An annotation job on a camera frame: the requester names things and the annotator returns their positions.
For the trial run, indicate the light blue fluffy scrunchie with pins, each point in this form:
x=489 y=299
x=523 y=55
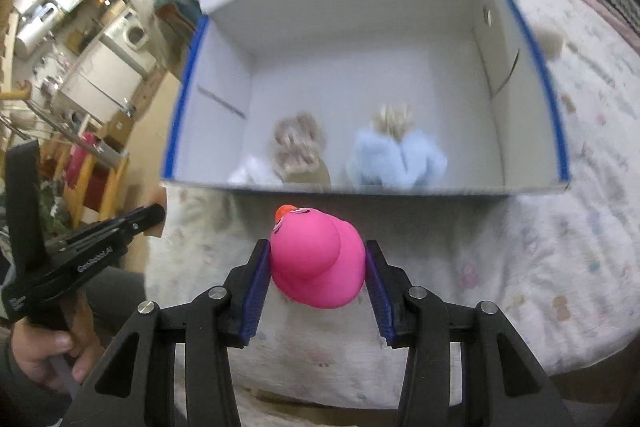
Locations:
x=420 y=157

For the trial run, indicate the white water heater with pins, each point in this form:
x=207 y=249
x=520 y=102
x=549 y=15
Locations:
x=35 y=32

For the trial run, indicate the pink rubber duck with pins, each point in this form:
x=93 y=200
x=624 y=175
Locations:
x=315 y=257

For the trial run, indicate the person's left hand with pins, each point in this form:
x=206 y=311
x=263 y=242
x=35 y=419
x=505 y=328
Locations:
x=45 y=352

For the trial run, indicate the white fluffy scrunchie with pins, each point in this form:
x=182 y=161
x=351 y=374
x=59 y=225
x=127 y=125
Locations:
x=255 y=174

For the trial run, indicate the cream fluffy toy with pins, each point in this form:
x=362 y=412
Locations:
x=550 y=39

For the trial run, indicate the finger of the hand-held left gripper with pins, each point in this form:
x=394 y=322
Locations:
x=27 y=207
x=147 y=217

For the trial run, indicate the white washing machine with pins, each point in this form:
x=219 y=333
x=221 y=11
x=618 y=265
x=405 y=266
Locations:
x=132 y=34

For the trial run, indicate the yellow wooden rack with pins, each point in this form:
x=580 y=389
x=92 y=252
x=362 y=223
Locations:
x=112 y=187

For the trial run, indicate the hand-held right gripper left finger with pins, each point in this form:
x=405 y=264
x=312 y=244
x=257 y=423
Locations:
x=255 y=292

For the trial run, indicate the white kitchen cabinet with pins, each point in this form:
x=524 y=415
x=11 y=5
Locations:
x=100 y=77

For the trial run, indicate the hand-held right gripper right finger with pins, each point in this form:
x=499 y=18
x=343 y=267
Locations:
x=380 y=292

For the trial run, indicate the blue cardboard box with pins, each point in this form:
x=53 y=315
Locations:
x=360 y=72

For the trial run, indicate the person's left forearm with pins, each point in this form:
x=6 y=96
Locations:
x=20 y=407

